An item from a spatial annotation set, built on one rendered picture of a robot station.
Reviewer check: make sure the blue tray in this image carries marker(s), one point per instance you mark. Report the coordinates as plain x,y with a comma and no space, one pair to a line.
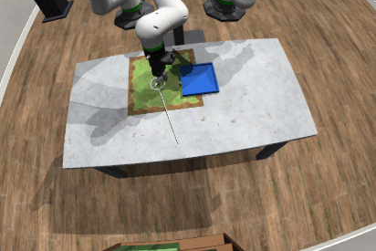
198,77

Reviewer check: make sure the green grassy ground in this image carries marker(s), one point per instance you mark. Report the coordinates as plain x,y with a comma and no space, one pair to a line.
142,99

